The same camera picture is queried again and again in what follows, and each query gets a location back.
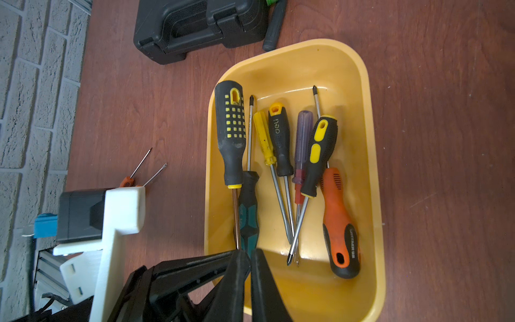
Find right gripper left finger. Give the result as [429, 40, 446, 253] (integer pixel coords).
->
[203, 250, 251, 321]

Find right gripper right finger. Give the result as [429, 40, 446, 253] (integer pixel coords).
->
[250, 248, 292, 322]

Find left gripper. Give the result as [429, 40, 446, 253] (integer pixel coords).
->
[15, 250, 236, 322]

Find green black screwdriver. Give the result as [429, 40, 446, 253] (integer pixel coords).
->
[238, 95, 260, 257]

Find orange screwdriver long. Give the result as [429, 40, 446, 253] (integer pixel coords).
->
[312, 85, 362, 279]

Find orange black screwdriver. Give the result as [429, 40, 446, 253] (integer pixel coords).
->
[119, 148, 152, 188]
[142, 163, 168, 186]

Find black yellow cap screwdriver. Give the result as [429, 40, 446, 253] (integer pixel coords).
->
[268, 103, 295, 244]

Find black yellow slim screwdriver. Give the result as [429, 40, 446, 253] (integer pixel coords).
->
[287, 115, 338, 266]

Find blue clear handle screwdriver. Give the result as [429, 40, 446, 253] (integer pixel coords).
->
[292, 110, 315, 267]

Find yellow handle screwdriver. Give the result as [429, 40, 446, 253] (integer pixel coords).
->
[253, 111, 294, 244]

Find black yellow dotted screwdriver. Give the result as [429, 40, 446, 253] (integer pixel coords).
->
[215, 80, 246, 250]

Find yellow storage box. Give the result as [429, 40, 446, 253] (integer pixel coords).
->
[223, 39, 386, 321]

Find black plastic tool case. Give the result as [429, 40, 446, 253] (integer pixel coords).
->
[134, 0, 269, 65]

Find green hose nozzle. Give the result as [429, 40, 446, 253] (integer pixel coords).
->
[262, 0, 288, 52]

